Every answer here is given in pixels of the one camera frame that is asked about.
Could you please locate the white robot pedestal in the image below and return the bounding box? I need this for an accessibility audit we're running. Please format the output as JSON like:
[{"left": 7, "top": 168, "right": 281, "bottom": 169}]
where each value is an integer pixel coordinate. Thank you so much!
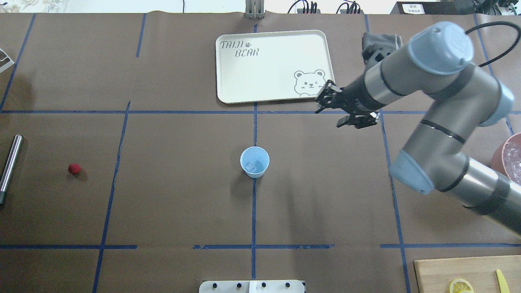
[{"left": 199, "top": 280, "right": 306, "bottom": 293}]

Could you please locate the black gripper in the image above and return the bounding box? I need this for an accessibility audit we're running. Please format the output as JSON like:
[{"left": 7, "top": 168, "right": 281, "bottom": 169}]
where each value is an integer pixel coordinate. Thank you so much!
[{"left": 315, "top": 75, "right": 385, "bottom": 129}]

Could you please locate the steel muddler black tip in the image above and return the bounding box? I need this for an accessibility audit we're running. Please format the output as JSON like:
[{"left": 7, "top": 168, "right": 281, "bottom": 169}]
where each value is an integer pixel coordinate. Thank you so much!
[{"left": 0, "top": 134, "right": 24, "bottom": 206}]

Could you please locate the cream bear tray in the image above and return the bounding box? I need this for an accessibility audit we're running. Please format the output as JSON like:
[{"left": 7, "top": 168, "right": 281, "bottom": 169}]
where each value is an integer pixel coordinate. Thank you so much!
[{"left": 215, "top": 30, "right": 334, "bottom": 104}]

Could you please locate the pink bowl of ice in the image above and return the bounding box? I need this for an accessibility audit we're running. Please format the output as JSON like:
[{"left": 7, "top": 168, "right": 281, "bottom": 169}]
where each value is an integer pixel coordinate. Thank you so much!
[{"left": 490, "top": 133, "right": 521, "bottom": 185}]

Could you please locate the red strawberry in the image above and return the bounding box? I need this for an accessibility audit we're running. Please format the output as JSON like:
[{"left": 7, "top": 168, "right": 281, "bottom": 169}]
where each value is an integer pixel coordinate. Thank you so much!
[{"left": 68, "top": 163, "right": 82, "bottom": 175}]

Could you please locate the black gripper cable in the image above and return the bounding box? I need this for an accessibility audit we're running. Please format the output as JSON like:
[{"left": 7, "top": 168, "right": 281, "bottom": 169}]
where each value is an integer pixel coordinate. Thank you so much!
[{"left": 465, "top": 21, "right": 521, "bottom": 68}]

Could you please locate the lemon slices row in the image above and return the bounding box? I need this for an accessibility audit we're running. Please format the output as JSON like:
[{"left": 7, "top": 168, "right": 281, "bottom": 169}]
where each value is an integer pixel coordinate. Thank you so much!
[{"left": 448, "top": 278, "right": 475, "bottom": 293}]

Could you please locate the aluminium frame post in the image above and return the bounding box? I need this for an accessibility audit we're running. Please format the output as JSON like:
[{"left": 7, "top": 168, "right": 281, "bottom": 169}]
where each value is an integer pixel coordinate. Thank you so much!
[{"left": 245, "top": 0, "right": 265, "bottom": 19}]

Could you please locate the clear ice cube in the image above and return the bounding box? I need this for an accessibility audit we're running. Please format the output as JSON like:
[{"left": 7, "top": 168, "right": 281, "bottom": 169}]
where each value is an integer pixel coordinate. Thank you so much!
[{"left": 244, "top": 162, "right": 257, "bottom": 174}]

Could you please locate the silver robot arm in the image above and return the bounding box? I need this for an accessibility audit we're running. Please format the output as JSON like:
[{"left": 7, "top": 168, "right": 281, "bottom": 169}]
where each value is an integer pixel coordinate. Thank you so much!
[{"left": 315, "top": 22, "right": 521, "bottom": 237}]

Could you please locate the yellow plastic knife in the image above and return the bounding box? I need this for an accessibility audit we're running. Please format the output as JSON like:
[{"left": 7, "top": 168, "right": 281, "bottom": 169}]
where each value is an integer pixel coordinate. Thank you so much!
[{"left": 496, "top": 269, "right": 510, "bottom": 293}]

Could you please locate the wooden cutting board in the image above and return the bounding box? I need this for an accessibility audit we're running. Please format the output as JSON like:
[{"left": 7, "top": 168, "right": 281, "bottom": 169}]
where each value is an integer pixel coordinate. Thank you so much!
[{"left": 414, "top": 255, "right": 521, "bottom": 293}]

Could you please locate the grey purple folded cloth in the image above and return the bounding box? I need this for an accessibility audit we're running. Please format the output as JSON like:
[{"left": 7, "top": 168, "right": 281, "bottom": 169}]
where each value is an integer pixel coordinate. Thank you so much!
[{"left": 362, "top": 32, "right": 403, "bottom": 58}]

